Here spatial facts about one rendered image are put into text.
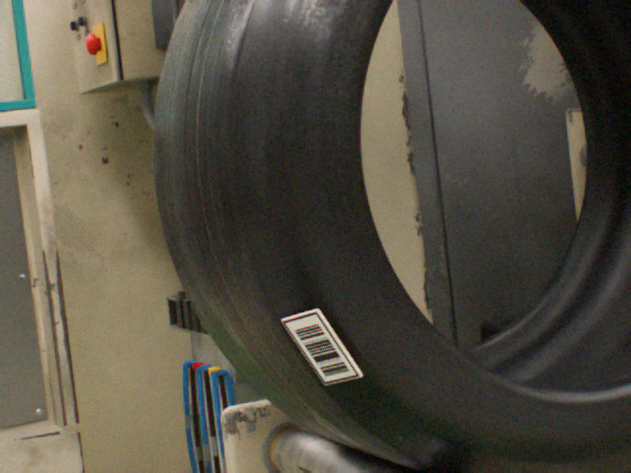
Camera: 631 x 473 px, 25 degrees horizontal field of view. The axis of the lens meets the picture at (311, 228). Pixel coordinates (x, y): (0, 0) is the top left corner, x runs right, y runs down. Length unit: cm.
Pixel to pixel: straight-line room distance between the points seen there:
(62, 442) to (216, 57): 72
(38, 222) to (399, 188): 44
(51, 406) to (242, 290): 69
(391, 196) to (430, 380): 43
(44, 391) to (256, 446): 41
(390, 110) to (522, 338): 26
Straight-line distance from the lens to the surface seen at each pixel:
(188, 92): 111
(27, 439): 167
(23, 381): 171
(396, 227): 145
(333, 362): 103
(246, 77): 103
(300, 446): 132
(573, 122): 169
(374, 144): 144
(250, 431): 137
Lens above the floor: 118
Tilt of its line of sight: 3 degrees down
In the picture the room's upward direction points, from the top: 7 degrees counter-clockwise
